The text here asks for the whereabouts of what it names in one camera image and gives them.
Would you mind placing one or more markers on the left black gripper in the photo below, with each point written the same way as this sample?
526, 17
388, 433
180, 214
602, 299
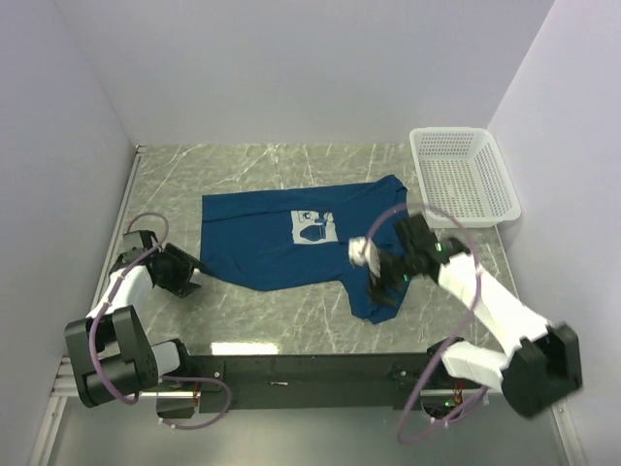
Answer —
180, 286

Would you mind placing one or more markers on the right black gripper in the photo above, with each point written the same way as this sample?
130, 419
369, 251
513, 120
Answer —
376, 291

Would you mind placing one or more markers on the blue printed t shirt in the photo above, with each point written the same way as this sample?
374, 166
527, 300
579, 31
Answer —
276, 239

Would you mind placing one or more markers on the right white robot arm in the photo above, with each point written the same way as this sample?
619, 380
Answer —
538, 363

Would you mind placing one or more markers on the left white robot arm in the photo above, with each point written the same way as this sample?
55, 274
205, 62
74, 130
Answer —
111, 340

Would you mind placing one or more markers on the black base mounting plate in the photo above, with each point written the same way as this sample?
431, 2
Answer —
352, 380

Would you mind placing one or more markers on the white plastic laundry basket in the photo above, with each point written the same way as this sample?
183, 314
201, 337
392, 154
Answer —
461, 171

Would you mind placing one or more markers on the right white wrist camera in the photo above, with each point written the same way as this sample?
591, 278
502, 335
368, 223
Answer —
363, 252

